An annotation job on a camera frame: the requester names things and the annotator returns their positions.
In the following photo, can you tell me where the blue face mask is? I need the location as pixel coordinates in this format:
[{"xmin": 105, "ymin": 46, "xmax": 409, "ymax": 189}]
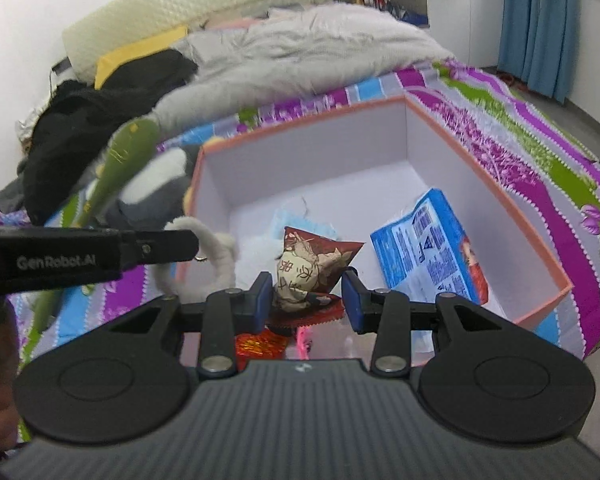
[{"xmin": 270, "ymin": 207, "xmax": 338, "ymax": 246}]

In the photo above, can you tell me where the grey penguin plush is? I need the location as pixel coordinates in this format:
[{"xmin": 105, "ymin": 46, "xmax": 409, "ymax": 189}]
[{"xmin": 100, "ymin": 147, "xmax": 203, "ymax": 228}]

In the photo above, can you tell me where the red shiny hat white trim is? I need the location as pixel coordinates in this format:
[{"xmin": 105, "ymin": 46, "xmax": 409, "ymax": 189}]
[{"xmin": 152, "ymin": 215, "xmax": 293, "ymax": 361}]

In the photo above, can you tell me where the cream padded headboard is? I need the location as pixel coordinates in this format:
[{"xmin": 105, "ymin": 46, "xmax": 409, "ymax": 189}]
[{"xmin": 62, "ymin": 0, "xmax": 331, "ymax": 83}]

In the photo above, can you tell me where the pink pillow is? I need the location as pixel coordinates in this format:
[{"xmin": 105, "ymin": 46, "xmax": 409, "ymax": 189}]
[{"xmin": 212, "ymin": 16, "xmax": 261, "ymax": 30}]

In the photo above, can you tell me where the pink feather toy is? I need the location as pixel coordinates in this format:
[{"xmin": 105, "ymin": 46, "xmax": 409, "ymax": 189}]
[{"xmin": 295, "ymin": 332, "xmax": 317, "ymax": 359}]

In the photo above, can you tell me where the dark grey blanket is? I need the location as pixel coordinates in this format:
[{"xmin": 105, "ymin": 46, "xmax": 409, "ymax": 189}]
[{"xmin": 0, "ymin": 160, "xmax": 36, "ymax": 222}]

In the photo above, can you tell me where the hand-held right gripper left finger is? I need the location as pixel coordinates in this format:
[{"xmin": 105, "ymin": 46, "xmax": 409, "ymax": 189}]
[{"xmin": 107, "ymin": 271, "xmax": 274, "ymax": 377}]

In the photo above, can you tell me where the pink cardboard box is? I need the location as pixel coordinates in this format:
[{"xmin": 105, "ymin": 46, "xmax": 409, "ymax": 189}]
[{"xmin": 175, "ymin": 94, "xmax": 573, "ymax": 366}]

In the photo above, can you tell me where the black jacket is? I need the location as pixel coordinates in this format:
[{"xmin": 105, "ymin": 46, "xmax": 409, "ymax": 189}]
[{"xmin": 20, "ymin": 49, "xmax": 198, "ymax": 226}]

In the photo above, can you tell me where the yellow pillow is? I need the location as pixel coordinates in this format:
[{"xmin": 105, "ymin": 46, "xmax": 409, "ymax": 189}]
[{"xmin": 94, "ymin": 25, "xmax": 188, "ymax": 90}]

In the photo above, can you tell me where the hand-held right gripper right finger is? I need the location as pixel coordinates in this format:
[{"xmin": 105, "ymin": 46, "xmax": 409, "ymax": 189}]
[{"xmin": 341, "ymin": 269, "xmax": 503, "ymax": 377}]

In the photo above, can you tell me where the colourful floral bed sheet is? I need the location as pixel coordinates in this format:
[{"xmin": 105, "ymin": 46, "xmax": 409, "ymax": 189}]
[{"xmin": 0, "ymin": 57, "xmax": 600, "ymax": 361}]

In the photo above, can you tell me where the blue curtain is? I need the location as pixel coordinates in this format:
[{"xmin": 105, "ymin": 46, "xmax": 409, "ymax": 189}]
[{"xmin": 497, "ymin": 0, "xmax": 581, "ymax": 106}]

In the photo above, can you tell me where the blue tissue packet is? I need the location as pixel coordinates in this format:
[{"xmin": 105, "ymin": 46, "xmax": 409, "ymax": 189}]
[{"xmin": 370, "ymin": 188, "xmax": 490, "ymax": 306}]

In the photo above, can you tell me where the light grey duvet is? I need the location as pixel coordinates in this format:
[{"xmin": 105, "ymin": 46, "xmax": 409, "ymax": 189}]
[{"xmin": 152, "ymin": 2, "xmax": 456, "ymax": 136}]

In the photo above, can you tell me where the brown snack packet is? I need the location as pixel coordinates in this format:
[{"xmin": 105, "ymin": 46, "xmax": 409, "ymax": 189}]
[{"xmin": 267, "ymin": 226, "xmax": 367, "ymax": 326}]

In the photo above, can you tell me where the green plush mallet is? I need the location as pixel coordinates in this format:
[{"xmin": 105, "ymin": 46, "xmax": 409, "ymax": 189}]
[{"xmin": 30, "ymin": 117, "xmax": 161, "ymax": 332}]

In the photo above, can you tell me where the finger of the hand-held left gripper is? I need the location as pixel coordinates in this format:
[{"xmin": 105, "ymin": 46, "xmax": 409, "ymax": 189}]
[{"xmin": 122, "ymin": 229, "xmax": 202, "ymax": 266}]

